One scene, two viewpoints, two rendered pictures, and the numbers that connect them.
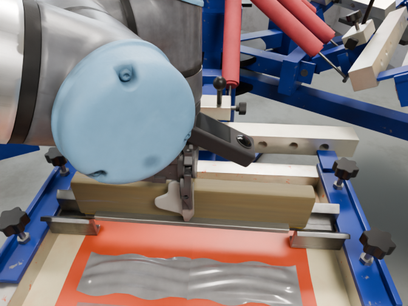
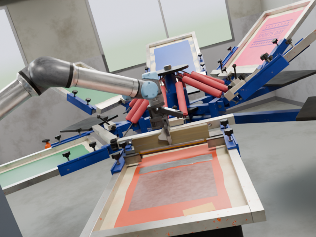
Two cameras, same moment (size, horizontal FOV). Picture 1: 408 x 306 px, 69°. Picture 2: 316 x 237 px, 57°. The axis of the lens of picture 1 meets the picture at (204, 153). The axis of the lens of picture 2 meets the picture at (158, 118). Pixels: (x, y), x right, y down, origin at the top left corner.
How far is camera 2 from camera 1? 1.05 m
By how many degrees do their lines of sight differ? 27
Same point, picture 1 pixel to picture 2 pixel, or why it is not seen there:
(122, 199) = (148, 142)
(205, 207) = (175, 138)
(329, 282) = (222, 153)
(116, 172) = (149, 95)
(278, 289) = (204, 157)
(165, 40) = not seen: hidden behind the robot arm
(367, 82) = (231, 96)
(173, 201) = (163, 135)
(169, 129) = (154, 89)
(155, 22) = not seen: hidden behind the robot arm
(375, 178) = not seen: outside the picture
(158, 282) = (164, 165)
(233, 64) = (183, 107)
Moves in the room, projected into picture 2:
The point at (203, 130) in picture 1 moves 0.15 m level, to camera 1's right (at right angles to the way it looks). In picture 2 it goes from (166, 109) to (197, 101)
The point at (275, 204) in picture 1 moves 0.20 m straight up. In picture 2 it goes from (195, 130) to (186, 90)
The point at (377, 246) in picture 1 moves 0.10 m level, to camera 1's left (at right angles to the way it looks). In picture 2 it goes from (226, 130) to (205, 135)
